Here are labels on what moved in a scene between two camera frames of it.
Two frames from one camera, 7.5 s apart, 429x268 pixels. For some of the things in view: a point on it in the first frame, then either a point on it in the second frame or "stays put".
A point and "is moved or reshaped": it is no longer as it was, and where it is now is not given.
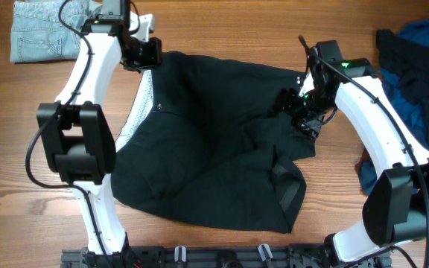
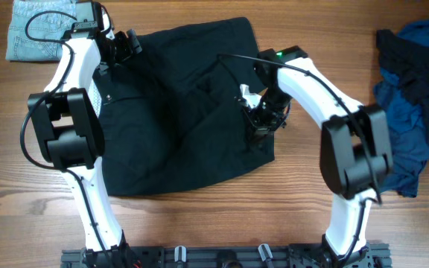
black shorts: [211, 146] is moved or reshaped
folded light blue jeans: [38, 33] stays put
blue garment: [399, 107] stays put
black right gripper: [284, 100] to [258, 127]
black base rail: [220, 256] stays put
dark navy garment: [427, 81] stays put
